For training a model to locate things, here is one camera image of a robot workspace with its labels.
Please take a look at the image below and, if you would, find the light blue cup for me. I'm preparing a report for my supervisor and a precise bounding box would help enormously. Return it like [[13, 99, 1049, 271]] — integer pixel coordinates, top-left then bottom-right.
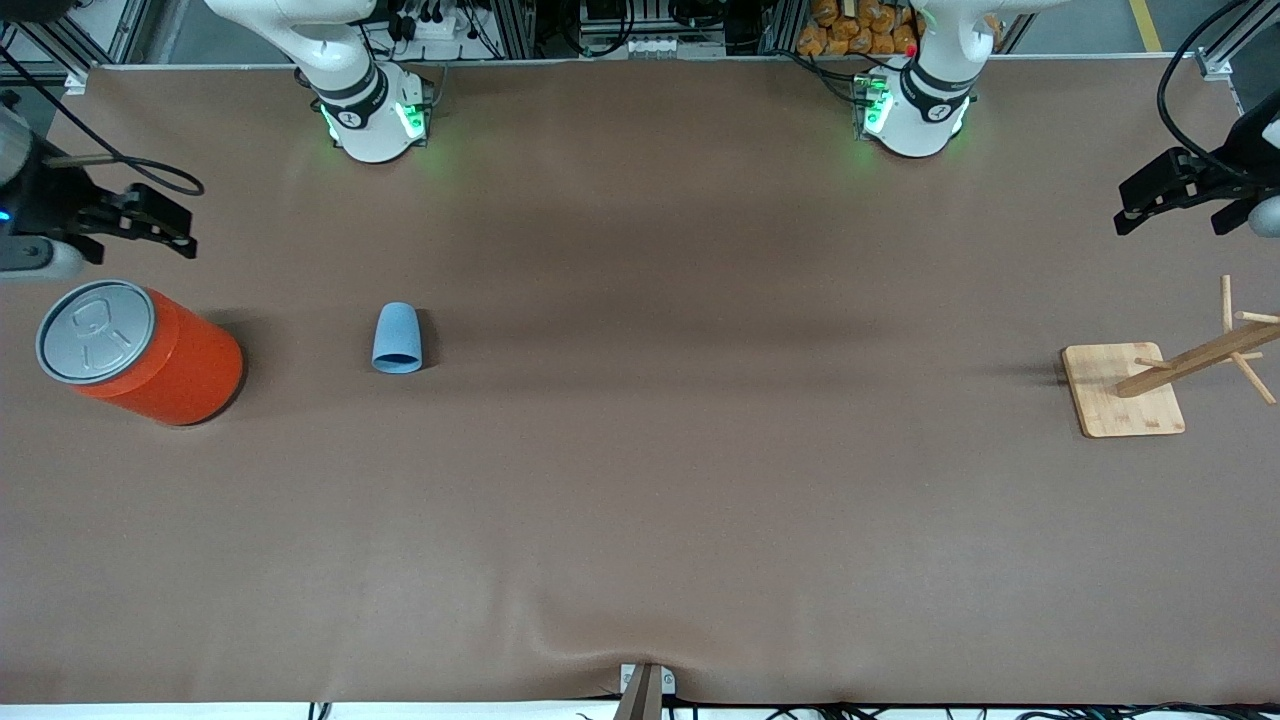
[[372, 302, 425, 376]]

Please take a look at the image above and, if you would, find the orange can with grey lid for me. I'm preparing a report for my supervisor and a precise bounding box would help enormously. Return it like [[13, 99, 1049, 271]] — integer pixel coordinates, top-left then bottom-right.
[[36, 279, 246, 428]]

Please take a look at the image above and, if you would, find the wooden mug tree stand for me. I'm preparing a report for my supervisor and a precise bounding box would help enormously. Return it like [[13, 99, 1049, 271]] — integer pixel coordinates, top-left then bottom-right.
[[1061, 275, 1280, 439]]

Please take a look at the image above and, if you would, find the white power strip with plugs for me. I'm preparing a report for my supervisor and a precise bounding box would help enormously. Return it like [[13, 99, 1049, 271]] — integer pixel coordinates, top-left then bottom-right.
[[392, 5, 477, 43]]

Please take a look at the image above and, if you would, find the orange snack bag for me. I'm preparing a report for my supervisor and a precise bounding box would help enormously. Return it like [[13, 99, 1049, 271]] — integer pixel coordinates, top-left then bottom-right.
[[797, 0, 919, 58]]

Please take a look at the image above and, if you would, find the flat white power strip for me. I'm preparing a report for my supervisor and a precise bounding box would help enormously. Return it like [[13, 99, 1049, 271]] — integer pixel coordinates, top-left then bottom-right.
[[618, 34, 728, 58]]

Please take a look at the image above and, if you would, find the brown table cover mat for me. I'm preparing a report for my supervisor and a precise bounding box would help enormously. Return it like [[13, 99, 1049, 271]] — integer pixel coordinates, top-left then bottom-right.
[[0, 55, 1280, 707]]

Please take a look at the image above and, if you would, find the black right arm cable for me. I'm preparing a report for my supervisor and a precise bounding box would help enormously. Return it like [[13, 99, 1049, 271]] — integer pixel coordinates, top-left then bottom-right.
[[0, 45, 206, 197]]

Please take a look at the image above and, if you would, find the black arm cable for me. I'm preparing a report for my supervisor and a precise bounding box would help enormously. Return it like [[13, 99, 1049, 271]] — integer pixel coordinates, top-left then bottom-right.
[[1157, 0, 1263, 183], [0, 45, 206, 197]]

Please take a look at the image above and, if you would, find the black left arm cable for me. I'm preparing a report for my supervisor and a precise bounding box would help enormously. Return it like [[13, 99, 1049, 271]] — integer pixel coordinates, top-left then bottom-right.
[[1157, 0, 1263, 183]]

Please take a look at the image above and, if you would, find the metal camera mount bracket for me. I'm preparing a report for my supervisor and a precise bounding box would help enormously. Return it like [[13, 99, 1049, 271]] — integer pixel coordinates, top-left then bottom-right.
[[612, 662, 677, 720]]

